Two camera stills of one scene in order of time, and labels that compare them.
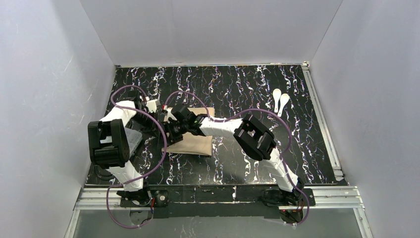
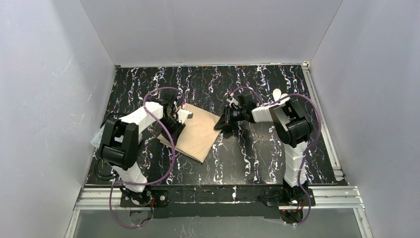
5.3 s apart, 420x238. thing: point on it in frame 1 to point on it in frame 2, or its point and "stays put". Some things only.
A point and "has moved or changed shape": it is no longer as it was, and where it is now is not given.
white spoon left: x=277 y=93 stays put
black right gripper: x=175 y=130 to x=234 y=114
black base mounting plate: x=217 y=202 stays put
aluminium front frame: x=327 y=198 stays put
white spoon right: x=284 y=98 stays put
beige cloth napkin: x=192 y=144 has moved or changed shape
